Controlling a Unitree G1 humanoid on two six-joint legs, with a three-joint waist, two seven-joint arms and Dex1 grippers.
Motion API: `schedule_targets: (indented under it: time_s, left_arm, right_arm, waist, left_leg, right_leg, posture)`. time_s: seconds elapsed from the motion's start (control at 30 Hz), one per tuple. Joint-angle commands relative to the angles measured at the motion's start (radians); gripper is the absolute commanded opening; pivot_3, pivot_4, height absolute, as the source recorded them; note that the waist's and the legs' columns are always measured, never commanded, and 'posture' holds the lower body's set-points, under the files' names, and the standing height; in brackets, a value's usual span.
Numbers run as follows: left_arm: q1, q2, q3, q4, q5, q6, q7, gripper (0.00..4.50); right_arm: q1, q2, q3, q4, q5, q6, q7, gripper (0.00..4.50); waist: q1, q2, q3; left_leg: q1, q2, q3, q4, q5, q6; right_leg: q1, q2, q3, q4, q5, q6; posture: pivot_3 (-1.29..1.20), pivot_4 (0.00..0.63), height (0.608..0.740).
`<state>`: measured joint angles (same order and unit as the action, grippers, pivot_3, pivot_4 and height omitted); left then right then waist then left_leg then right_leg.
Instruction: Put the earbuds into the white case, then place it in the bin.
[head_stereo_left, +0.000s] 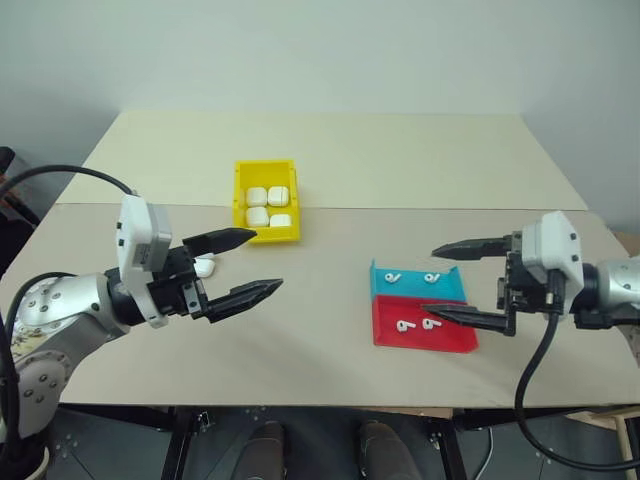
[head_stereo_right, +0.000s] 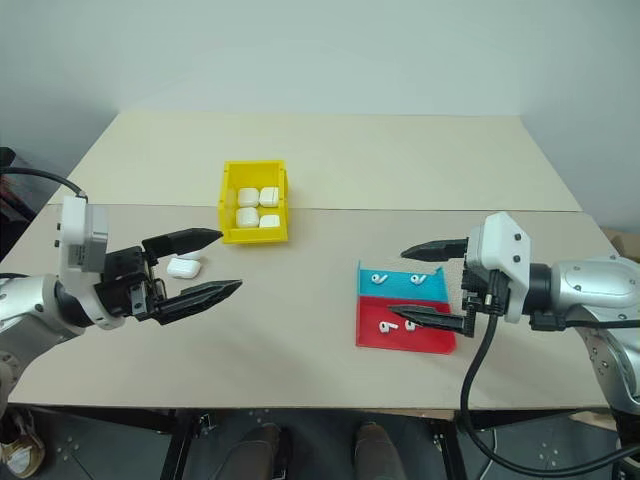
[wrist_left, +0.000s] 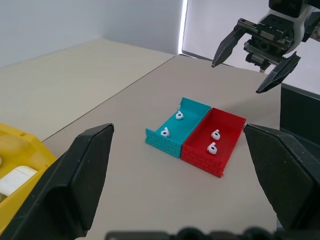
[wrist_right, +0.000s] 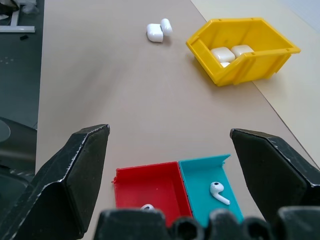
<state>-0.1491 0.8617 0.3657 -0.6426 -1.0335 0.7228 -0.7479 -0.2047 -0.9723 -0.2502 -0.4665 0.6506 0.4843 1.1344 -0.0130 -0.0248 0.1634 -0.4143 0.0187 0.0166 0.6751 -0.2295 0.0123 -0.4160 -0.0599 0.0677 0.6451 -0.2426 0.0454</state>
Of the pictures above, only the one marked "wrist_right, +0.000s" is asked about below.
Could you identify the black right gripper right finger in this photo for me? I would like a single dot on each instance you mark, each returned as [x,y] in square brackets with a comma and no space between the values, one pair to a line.
[275,175]

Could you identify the teal small tray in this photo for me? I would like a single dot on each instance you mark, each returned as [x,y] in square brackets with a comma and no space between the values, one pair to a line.
[205,180]

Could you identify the white earbud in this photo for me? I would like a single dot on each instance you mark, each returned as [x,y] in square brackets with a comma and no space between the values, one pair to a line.
[218,191]
[147,207]

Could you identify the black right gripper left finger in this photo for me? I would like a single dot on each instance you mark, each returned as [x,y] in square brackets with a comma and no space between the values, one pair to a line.
[72,180]

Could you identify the small black object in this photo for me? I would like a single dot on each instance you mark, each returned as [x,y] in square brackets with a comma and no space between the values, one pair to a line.
[23,37]

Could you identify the yellow plastic bin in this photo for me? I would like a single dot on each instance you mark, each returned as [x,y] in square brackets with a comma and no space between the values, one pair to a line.
[240,50]

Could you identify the red small tray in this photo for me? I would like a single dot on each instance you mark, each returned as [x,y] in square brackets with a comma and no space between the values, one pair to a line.
[150,186]

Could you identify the grey metal table leg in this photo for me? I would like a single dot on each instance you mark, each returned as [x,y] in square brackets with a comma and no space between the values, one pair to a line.
[15,25]

